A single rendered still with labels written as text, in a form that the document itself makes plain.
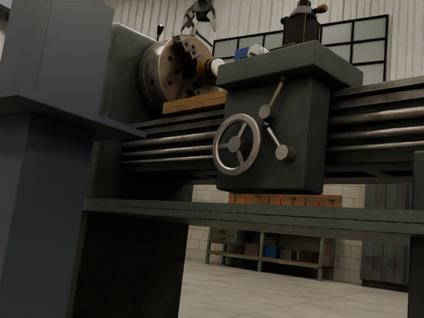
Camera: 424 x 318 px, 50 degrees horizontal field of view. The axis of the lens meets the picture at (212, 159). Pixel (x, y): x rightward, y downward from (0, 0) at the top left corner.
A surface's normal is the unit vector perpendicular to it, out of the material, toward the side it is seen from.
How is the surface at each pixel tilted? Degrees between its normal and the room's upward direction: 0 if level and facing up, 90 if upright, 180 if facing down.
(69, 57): 90
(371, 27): 90
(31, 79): 90
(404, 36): 90
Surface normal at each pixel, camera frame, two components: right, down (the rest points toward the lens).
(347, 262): -0.51, -0.20
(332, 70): 0.70, -0.04
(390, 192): -0.75, -0.19
